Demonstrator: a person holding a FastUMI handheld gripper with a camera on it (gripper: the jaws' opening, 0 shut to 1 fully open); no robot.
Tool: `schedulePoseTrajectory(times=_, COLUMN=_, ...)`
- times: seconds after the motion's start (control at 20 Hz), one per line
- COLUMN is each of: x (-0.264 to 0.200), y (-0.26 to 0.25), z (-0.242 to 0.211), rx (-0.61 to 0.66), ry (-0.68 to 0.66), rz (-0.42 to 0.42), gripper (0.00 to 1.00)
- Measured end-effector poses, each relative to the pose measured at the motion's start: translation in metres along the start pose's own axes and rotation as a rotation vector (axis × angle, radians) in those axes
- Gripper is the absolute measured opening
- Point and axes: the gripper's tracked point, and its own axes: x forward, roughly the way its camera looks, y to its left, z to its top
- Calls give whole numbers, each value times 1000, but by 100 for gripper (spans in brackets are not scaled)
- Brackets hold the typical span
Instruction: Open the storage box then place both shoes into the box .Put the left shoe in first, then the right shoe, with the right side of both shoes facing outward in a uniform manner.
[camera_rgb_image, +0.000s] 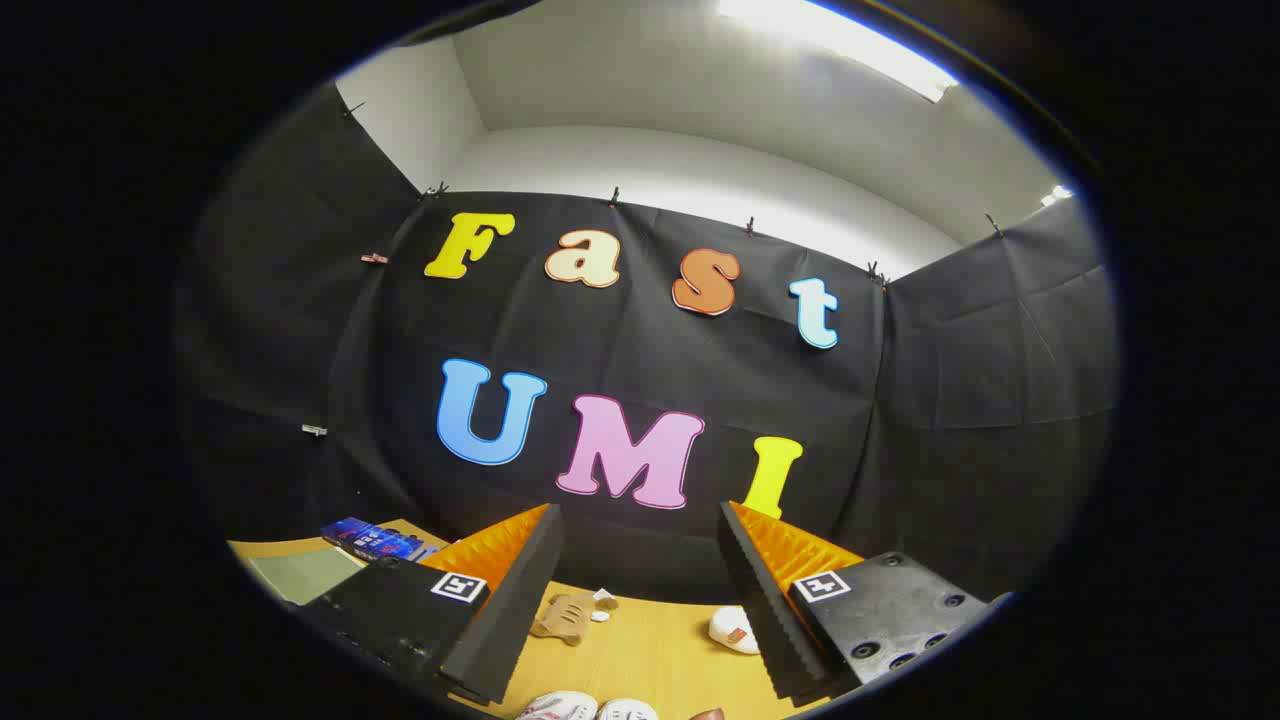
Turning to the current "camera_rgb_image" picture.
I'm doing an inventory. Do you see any brown plush toy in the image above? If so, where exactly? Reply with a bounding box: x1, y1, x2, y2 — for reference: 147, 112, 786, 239
530, 590, 621, 647

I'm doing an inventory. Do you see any dark blue book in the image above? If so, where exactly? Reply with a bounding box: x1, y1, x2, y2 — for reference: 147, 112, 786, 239
320, 517, 426, 563

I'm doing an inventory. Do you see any pale green storage box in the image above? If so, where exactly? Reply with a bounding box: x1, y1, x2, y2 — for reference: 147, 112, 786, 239
245, 545, 366, 607

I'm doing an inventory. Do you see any white plush toy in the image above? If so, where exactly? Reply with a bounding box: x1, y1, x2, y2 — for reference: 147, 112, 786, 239
708, 605, 763, 656

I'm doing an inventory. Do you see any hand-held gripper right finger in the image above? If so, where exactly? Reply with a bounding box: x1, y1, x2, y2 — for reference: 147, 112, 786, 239
716, 500, 1013, 701

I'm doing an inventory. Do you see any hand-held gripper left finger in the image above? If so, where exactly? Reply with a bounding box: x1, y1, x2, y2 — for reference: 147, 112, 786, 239
300, 503, 566, 706

